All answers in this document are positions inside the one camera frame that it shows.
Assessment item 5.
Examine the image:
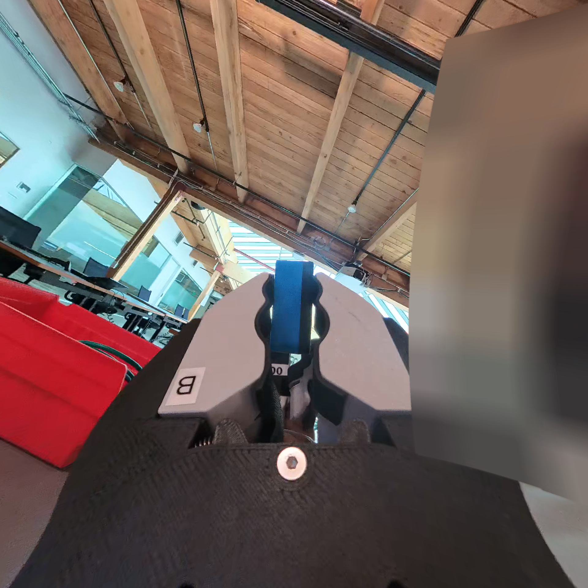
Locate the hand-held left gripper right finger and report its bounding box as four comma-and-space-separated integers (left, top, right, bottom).
311, 273, 413, 427

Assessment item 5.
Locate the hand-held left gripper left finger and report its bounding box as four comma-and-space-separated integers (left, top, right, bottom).
157, 273, 285, 444

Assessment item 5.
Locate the blue block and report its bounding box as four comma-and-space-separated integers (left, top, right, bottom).
269, 260, 313, 354

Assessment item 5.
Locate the red plastic bin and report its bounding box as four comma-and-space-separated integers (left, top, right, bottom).
0, 276, 162, 469

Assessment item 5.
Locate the long wooden office desk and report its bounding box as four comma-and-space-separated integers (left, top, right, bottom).
0, 240, 187, 332

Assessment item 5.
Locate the black computer monitor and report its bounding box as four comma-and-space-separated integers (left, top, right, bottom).
0, 206, 42, 250

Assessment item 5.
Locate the white ceiling-mounted camera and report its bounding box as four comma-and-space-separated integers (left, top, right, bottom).
334, 260, 371, 288

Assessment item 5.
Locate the green cable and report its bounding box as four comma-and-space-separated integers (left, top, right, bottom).
77, 339, 141, 383

